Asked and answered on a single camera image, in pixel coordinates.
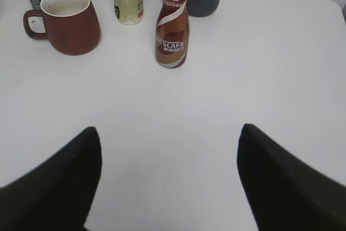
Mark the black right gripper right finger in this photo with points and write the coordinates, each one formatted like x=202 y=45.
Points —
x=283 y=192

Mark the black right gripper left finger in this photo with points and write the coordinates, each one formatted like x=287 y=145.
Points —
x=57 y=194

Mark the brown Nescafe coffee bottle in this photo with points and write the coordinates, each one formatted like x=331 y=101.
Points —
x=172 y=34

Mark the red ceramic mug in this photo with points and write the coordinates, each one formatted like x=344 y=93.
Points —
x=71 y=26

